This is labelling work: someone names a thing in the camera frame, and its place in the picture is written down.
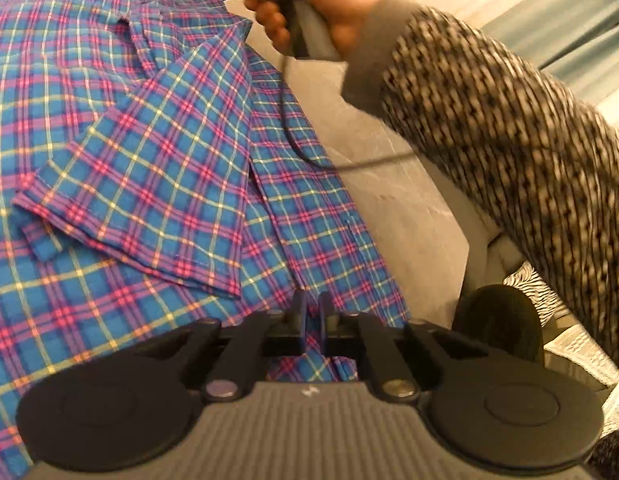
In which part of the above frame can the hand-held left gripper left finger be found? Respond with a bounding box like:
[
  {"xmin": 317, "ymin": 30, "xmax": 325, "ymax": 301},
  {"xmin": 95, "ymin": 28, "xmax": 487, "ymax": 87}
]
[{"xmin": 134, "ymin": 290, "xmax": 310, "ymax": 404}]

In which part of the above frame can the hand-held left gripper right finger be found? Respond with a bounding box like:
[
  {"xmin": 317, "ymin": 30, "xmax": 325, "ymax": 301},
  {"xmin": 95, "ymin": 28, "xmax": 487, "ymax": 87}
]
[{"xmin": 319, "ymin": 291, "xmax": 496, "ymax": 404}]

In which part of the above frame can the blue pink plaid shirt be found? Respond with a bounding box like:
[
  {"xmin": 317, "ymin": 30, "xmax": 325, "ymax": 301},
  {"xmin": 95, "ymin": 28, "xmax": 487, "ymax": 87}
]
[{"xmin": 0, "ymin": 0, "xmax": 413, "ymax": 466}]

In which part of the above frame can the person's right forearm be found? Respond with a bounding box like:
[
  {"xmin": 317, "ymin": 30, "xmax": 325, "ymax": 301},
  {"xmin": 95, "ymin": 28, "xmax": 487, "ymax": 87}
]
[{"xmin": 341, "ymin": 0, "xmax": 619, "ymax": 366}]

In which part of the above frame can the person's right hand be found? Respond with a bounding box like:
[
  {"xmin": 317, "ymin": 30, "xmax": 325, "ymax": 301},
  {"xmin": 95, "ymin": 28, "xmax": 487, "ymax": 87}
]
[{"xmin": 243, "ymin": 0, "xmax": 385, "ymax": 61}]

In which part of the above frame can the black round cushion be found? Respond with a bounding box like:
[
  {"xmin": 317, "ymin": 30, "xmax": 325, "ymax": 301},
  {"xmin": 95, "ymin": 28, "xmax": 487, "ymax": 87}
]
[{"xmin": 453, "ymin": 284, "xmax": 546, "ymax": 363}]

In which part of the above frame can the pale striped curtain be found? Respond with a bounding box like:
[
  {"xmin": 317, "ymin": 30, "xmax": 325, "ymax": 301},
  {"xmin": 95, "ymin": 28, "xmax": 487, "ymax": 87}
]
[{"xmin": 369, "ymin": 0, "xmax": 619, "ymax": 126}]

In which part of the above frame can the zebra patterned cloth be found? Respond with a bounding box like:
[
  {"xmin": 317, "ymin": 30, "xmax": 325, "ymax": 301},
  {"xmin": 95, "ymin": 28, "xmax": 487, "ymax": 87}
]
[{"xmin": 502, "ymin": 260, "xmax": 619, "ymax": 436}]

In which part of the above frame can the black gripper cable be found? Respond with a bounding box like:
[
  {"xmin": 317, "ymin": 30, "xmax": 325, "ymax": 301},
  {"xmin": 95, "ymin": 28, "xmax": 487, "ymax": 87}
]
[{"xmin": 279, "ymin": 52, "xmax": 420, "ymax": 170}]

